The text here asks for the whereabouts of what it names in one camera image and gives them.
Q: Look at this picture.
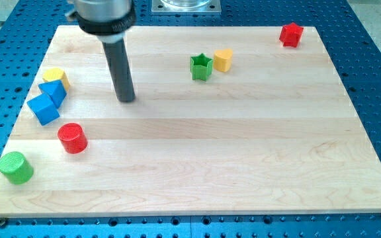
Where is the blue triangle block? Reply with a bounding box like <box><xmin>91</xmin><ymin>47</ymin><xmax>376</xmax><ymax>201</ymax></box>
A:
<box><xmin>38</xmin><ymin>79</ymin><xmax>67</xmax><ymax>108</ymax></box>

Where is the light wooden board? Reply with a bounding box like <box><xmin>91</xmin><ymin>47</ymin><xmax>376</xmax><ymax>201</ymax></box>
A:
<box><xmin>0</xmin><ymin>25</ymin><xmax>381</xmax><ymax>218</ymax></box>

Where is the green star block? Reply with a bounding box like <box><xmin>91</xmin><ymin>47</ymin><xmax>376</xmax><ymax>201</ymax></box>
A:
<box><xmin>190</xmin><ymin>54</ymin><xmax>213</xmax><ymax>81</ymax></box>

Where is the yellow heart block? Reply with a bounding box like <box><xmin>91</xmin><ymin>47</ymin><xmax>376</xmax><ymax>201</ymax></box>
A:
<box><xmin>213</xmin><ymin>48</ymin><xmax>233</xmax><ymax>72</ymax></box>

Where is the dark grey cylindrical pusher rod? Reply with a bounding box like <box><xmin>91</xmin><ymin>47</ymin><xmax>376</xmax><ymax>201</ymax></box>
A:
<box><xmin>103</xmin><ymin>39</ymin><xmax>135</xmax><ymax>102</ymax></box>

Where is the red cylinder block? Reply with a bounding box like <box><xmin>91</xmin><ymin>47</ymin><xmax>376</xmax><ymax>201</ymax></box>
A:
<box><xmin>57</xmin><ymin>123</ymin><xmax>88</xmax><ymax>154</ymax></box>

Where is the red star block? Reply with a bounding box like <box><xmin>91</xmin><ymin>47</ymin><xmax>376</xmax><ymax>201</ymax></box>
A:
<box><xmin>279</xmin><ymin>22</ymin><xmax>304</xmax><ymax>48</ymax></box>

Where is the yellow hexagon block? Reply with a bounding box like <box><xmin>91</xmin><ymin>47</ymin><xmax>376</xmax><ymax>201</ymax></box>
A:
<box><xmin>42</xmin><ymin>67</ymin><xmax>70</xmax><ymax>91</ymax></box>

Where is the blue cube block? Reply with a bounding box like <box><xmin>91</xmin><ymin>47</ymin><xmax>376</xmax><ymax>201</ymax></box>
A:
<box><xmin>26</xmin><ymin>94</ymin><xmax>60</xmax><ymax>126</ymax></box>

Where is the green cylinder block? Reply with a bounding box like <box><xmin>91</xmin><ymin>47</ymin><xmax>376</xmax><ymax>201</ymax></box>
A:
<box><xmin>0</xmin><ymin>151</ymin><xmax>34</xmax><ymax>184</ymax></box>

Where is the blue perforated table plate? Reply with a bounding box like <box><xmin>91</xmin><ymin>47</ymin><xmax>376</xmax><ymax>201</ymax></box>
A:
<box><xmin>0</xmin><ymin>1</ymin><xmax>381</xmax><ymax>237</ymax></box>

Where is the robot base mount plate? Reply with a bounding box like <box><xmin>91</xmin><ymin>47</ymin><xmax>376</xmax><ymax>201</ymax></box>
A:
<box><xmin>151</xmin><ymin>0</ymin><xmax>222</xmax><ymax>13</ymax></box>

